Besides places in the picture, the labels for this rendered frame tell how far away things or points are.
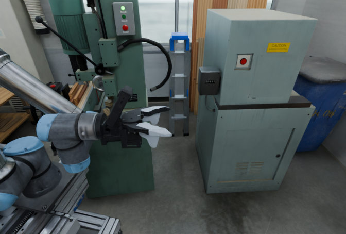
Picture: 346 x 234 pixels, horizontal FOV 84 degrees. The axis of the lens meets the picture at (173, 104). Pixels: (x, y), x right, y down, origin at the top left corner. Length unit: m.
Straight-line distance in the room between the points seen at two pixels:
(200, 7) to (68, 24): 1.61
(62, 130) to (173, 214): 1.35
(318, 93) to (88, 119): 1.80
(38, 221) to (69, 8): 1.02
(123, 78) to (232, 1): 1.74
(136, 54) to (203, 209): 1.31
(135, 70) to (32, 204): 0.84
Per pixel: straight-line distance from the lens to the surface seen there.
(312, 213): 2.09
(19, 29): 2.82
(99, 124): 0.53
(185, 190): 1.87
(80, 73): 1.42
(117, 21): 1.15
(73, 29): 1.30
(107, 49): 1.16
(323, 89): 2.00
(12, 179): 0.82
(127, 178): 1.74
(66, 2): 1.28
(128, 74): 1.29
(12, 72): 0.72
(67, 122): 0.57
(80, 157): 0.64
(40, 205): 0.99
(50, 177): 0.99
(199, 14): 2.51
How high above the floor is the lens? 1.54
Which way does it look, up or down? 31 degrees down
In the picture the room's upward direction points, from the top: straight up
